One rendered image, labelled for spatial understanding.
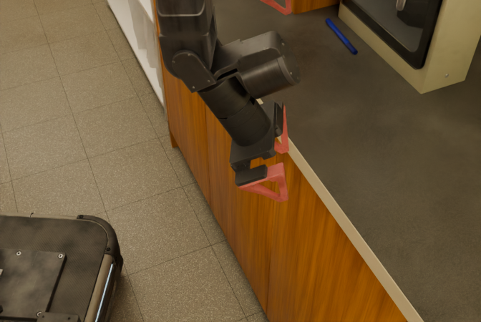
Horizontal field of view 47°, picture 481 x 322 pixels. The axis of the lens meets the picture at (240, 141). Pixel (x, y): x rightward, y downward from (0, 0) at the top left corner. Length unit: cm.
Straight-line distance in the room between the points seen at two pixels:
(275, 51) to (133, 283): 141
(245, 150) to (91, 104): 194
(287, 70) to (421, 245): 38
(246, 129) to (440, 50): 51
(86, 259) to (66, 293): 12
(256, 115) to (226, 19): 64
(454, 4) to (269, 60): 49
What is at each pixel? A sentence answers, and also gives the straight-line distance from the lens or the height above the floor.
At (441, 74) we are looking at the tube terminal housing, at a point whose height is 98.
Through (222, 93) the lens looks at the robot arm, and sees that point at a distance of 69.
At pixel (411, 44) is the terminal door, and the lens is 114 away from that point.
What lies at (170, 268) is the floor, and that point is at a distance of 198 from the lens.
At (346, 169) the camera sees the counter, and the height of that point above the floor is 94.
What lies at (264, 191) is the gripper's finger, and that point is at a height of 107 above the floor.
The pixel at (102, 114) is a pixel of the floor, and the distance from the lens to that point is 257.
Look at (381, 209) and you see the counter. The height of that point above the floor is 94.
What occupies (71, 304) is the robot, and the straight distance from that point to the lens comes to 168.
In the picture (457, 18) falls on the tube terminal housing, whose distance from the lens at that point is 110.
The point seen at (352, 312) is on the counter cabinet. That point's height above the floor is 68.
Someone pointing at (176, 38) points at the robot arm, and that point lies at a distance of 64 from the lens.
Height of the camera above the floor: 164
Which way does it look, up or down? 44 degrees down
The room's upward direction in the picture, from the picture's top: straight up
